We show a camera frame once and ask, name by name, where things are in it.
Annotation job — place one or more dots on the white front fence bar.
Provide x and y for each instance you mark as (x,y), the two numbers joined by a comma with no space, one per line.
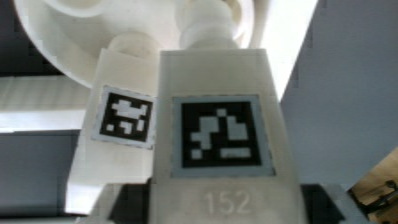
(44,102)

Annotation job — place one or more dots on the white right fence bar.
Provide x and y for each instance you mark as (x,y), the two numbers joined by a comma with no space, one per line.
(285,20)

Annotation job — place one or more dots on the white fence bar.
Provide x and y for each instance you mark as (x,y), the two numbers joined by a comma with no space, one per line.
(44,102)
(285,20)

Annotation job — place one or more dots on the white round stool seat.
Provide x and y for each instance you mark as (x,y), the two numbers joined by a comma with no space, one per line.
(102,36)

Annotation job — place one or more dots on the white stool leg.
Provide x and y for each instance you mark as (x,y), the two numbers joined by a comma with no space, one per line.
(225,179)
(117,143)

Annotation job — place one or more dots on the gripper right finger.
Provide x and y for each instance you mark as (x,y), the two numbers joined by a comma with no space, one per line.
(332,208)

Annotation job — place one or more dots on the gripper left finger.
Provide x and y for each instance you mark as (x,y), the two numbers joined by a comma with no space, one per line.
(122,207)

